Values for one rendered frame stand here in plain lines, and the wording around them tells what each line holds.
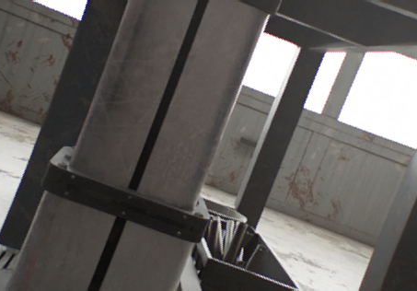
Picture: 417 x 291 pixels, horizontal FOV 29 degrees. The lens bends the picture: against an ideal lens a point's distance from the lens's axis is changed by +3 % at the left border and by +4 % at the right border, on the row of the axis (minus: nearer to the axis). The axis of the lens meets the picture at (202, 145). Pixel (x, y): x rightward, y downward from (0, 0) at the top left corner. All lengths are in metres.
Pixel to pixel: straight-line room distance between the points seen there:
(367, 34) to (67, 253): 1.30
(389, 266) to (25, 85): 3.39
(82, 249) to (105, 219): 0.03
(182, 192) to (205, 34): 0.14
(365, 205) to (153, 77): 4.08
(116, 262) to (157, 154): 0.10
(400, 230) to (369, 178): 3.42
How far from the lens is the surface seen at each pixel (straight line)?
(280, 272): 1.75
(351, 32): 1.89
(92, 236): 0.70
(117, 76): 0.69
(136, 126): 0.69
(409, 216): 1.29
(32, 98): 4.48
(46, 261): 0.71
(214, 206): 2.35
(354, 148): 4.66
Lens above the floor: 0.55
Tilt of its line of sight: 4 degrees down
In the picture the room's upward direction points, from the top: 21 degrees clockwise
